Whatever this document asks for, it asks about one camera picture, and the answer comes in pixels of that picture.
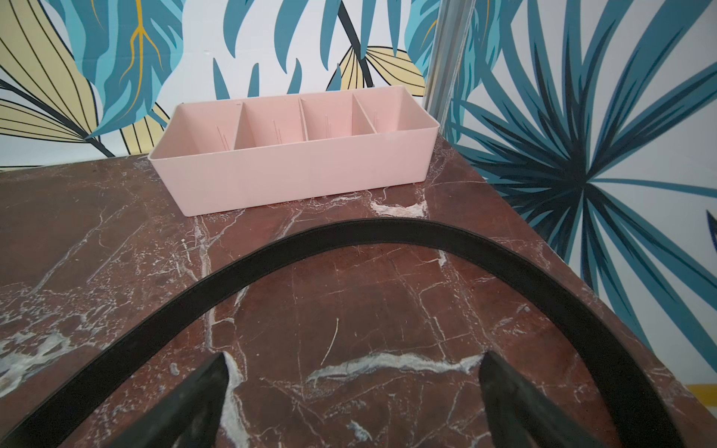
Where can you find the right corner aluminium post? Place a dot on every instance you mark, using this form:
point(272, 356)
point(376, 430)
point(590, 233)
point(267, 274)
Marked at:
point(454, 24)

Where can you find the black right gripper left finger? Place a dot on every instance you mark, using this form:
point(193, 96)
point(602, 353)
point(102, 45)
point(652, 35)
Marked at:
point(189, 416)

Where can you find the pink plastic divided organizer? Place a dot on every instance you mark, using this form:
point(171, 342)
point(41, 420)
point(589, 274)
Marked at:
point(230, 154)

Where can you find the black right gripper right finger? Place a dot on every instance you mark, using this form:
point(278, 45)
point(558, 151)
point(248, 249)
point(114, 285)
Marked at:
point(519, 415)

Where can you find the long black leather belt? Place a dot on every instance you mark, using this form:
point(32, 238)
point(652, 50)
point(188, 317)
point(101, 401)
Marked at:
point(638, 413)

